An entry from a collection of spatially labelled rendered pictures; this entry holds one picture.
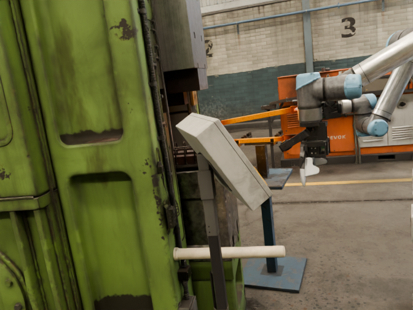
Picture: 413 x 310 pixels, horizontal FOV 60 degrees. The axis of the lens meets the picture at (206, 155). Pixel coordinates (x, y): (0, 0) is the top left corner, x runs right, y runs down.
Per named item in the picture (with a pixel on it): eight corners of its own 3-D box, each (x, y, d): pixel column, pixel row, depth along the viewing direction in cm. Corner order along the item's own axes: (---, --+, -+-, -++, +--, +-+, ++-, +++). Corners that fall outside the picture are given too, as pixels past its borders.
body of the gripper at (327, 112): (315, 121, 168) (342, 117, 166) (313, 103, 167) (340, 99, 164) (314, 119, 176) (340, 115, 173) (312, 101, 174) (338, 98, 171)
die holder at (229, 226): (239, 227, 204) (231, 151, 195) (232, 261, 168) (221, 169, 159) (147, 230, 216) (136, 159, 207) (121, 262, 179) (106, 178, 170)
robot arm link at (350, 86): (360, 72, 114) (324, 76, 118) (361, 72, 104) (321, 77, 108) (361, 96, 115) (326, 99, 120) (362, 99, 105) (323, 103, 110)
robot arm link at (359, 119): (362, 139, 162) (360, 115, 160) (353, 135, 173) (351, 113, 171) (379, 136, 162) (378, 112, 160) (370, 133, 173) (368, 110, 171)
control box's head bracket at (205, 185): (236, 188, 124) (232, 149, 121) (232, 202, 111) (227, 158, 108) (206, 190, 126) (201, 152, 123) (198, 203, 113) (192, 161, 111)
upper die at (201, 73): (208, 88, 175) (206, 68, 174) (200, 90, 156) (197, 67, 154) (129, 98, 184) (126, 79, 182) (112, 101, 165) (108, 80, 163)
